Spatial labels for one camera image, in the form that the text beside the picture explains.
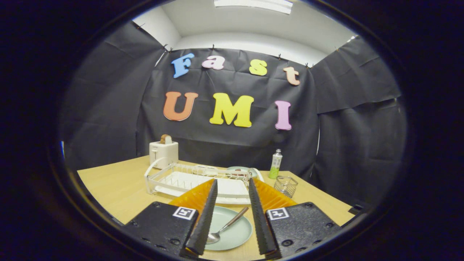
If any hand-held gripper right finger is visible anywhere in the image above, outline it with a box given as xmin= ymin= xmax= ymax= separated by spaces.
xmin=248 ymin=177 xmax=342 ymax=260

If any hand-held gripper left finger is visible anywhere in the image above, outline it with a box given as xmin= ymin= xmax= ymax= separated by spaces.
xmin=123 ymin=178 xmax=219 ymax=258

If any metal spoon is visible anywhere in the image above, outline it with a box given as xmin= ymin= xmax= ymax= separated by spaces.
xmin=207 ymin=207 xmax=249 ymax=244

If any metal wire basket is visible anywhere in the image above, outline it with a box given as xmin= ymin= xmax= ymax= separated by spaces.
xmin=273 ymin=176 xmax=299 ymax=198

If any white wire dish rack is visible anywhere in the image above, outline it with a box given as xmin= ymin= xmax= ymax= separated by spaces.
xmin=144 ymin=157 xmax=265 ymax=205

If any pale green plate with food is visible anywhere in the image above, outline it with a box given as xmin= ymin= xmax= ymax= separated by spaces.
xmin=227 ymin=166 xmax=258 ymax=178

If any white drip tray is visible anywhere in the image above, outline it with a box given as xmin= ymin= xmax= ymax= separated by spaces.
xmin=154 ymin=171 xmax=250 ymax=205

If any green drink bottle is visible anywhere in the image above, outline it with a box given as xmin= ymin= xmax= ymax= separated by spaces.
xmin=268 ymin=149 xmax=283 ymax=179

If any black backdrop cloth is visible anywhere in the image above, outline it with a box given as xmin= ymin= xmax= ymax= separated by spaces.
xmin=58 ymin=22 xmax=408 ymax=211

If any white toaster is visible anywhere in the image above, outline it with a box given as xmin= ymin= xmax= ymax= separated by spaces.
xmin=149 ymin=141 xmax=179 ymax=170

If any ceiling light panel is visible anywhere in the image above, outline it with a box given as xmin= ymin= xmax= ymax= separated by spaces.
xmin=214 ymin=0 xmax=293 ymax=15

